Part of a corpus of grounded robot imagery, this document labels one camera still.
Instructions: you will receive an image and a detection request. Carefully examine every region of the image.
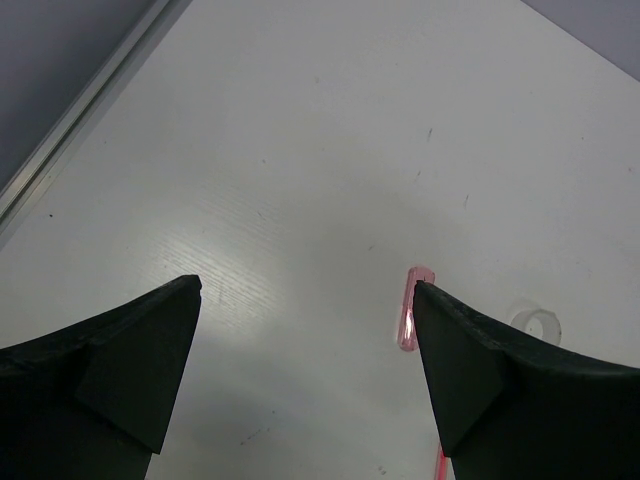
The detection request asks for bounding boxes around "pink translucent pen cap tube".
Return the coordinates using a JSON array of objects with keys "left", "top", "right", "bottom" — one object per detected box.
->
[{"left": 396, "top": 265, "right": 436, "bottom": 352}]

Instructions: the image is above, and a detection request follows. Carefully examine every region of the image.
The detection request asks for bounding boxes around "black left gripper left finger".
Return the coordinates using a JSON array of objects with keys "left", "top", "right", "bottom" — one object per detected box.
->
[{"left": 1, "top": 275, "right": 202, "bottom": 479}]

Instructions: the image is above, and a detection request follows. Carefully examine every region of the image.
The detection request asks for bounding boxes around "pink pen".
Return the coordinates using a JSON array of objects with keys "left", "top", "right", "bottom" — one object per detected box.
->
[{"left": 433, "top": 444, "right": 449, "bottom": 480}]

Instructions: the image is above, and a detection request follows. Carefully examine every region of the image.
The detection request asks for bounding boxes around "clear tape roll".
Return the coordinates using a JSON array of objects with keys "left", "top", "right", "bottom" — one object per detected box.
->
[{"left": 507, "top": 298, "right": 562, "bottom": 346}]

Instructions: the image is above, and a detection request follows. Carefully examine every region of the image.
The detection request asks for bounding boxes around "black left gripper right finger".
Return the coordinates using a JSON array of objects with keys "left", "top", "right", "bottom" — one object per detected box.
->
[{"left": 413, "top": 282, "right": 639, "bottom": 479}]

